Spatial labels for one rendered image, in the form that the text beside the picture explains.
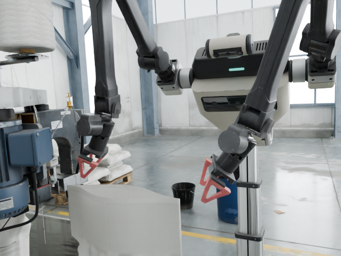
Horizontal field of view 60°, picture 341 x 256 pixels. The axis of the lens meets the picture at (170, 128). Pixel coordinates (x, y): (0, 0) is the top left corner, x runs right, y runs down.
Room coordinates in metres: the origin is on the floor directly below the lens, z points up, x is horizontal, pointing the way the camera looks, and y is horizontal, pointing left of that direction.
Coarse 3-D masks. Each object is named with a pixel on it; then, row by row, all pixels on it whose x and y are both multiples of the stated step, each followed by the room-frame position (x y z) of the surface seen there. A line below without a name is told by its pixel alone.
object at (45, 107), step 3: (36, 105) 1.13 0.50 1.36; (39, 105) 1.13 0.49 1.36; (42, 105) 1.14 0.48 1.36; (45, 105) 1.15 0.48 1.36; (48, 105) 1.17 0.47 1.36; (24, 108) 1.13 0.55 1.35; (27, 108) 1.12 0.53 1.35; (33, 108) 1.12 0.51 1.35; (36, 108) 1.12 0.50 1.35; (39, 108) 1.13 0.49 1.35; (42, 108) 1.14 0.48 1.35; (45, 108) 1.15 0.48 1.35; (48, 108) 1.17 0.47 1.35
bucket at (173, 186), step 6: (174, 186) 3.57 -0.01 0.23; (180, 186) 3.62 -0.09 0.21; (186, 186) 3.62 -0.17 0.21; (192, 186) 3.57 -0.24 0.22; (174, 192) 3.42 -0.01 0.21; (180, 192) 3.36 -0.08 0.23; (186, 192) 3.36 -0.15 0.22; (192, 192) 3.37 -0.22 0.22; (180, 198) 3.38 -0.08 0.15; (186, 198) 3.37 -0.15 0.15; (192, 198) 3.42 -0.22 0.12; (180, 204) 3.39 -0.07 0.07; (186, 204) 3.38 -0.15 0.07; (192, 204) 3.44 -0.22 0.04
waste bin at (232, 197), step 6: (234, 174) 2.91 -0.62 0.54; (222, 180) 2.99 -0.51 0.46; (228, 186) 2.95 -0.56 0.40; (234, 186) 2.93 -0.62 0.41; (216, 192) 3.15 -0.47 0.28; (234, 192) 2.93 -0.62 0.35; (222, 198) 3.01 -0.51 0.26; (228, 198) 2.96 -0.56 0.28; (234, 198) 2.93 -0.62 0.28; (222, 204) 3.01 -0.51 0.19; (228, 204) 2.96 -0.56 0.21; (234, 204) 2.94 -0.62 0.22; (222, 210) 3.02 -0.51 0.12; (228, 210) 2.97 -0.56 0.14; (234, 210) 2.94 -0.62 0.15; (222, 216) 3.03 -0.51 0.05; (228, 216) 2.97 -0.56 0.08; (234, 216) 2.94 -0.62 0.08; (228, 222) 2.98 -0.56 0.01; (234, 222) 2.95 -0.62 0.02
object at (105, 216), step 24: (72, 192) 1.11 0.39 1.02; (96, 192) 1.10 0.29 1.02; (120, 192) 1.09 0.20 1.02; (144, 192) 1.03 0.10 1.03; (72, 216) 1.11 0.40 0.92; (96, 216) 0.98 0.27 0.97; (120, 216) 0.94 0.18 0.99; (144, 216) 0.93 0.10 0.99; (168, 216) 0.92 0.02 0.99; (96, 240) 0.99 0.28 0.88; (120, 240) 0.94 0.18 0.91; (144, 240) 0.93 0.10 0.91; (168, 240) 0.92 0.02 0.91
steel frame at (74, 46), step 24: (72, 0) 6.84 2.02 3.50; (144, 0) 9.74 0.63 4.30; (336, 0) 7.70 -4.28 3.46; (72, 24) 6.86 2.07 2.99; (336, 24) 7.69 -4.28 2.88; (72, 48) 6.89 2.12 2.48; (72, 72) 6.90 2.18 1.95; (144, 72) 9.81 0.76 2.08; (336, 72) 7.34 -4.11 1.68; (72, 96) 6.86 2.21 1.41; (144, 96) 9.82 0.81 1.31; (336, 96) 7.33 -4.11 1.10; (144, 120) 9.75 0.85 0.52; (336, 120) 7.33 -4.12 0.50
